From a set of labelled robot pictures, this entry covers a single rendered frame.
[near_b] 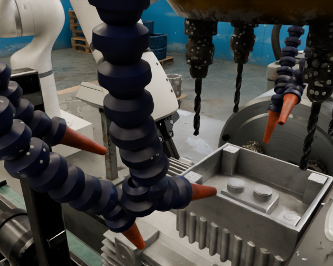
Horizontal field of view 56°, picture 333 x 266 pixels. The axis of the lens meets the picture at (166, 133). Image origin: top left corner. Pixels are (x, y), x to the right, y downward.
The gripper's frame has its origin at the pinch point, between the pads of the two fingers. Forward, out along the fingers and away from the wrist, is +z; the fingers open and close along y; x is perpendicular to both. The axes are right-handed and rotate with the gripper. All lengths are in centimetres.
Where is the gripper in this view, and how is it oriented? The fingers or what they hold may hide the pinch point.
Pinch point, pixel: (166, 154)
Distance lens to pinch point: 46.7
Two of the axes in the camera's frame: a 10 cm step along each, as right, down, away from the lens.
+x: 6.7, -2.3, -7.1
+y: -6.3, 3.2, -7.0
